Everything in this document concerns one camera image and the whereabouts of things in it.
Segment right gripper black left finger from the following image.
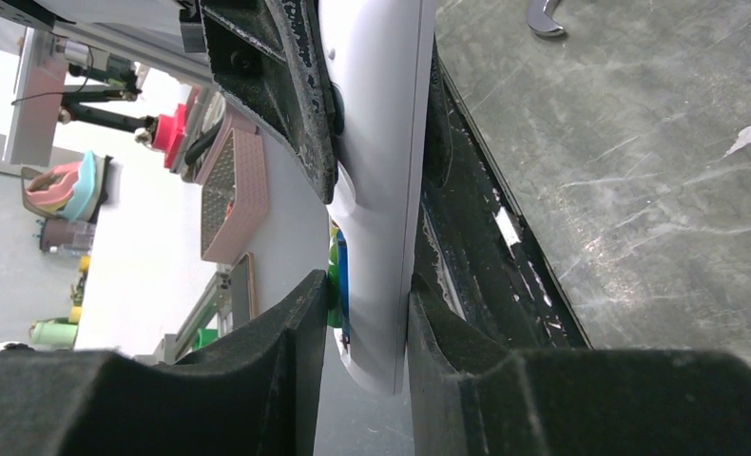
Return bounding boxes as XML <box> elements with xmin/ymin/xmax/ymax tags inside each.
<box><xmin>0</xmin><ymin>270</ymin><xmax>327</xmax><ymax>455</ymax></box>

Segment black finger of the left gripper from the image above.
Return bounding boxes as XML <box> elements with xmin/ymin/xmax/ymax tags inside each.
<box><xmin>425</xmin><ymin>49</ymin><xmax>453</xmax><ymax>188</ymax></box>
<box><xmin>200</xmin><ymin>0</ymin><xmax>337</xmax><ymax>204</ymax></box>

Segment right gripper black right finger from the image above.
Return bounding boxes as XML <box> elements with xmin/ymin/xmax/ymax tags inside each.
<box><xmin>408</xmin><ymin>276</ymin><xmax>751</xmax><ymax>455</ymax></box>

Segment white remote control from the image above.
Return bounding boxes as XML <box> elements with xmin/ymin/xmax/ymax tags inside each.
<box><xmin>318</xmin><ymin>1</ymin><xmax>434</xmax><ymax>395</ymax></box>

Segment green battery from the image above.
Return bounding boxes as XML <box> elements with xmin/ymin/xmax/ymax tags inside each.
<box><xmin>327</xmin><ymin>221</ymin><xmax>342</xmax><ymax>329</ymax></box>

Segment blue battery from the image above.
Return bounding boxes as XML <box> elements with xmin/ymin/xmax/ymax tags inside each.
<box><xmin>337</xmin><ymin>229</ymin><xmax>350</xmax><ymax>349</ymax></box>

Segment pink perforated basket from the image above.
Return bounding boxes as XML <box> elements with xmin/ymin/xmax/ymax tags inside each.
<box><xmin>196</xmin><ymin>104</ymin><xmax>268</xmax><ymax>264</ymax></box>

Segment red clamp fixture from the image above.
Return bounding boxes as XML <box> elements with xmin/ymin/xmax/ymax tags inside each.
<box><xmin>58</xmin><ymin>85</ymin><xmax>190</xmax><ymax>170</ymax></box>

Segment silver open-end wrench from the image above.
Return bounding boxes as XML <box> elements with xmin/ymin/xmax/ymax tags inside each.
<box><xmin>526</xmin><ymin>0</ymin><xmax>566</xmax><ymax>37</ymax></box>

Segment green cup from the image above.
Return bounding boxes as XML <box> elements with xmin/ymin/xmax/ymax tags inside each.
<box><xmin>29</xmin><ymin>318</ymin><xmax>78</xmax><ymax>350</ymax></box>

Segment pink blue stacked bowls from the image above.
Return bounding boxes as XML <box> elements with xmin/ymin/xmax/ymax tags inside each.
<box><xmin>20</xmin><ymin>151</ymin><xmax>113</xmax><ymax>223</ymax></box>

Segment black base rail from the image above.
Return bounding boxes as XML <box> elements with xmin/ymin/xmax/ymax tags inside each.
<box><xmin>415</xmin><ymin>56</ymin><xmax>591</xmax><ymax>349</ymax></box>

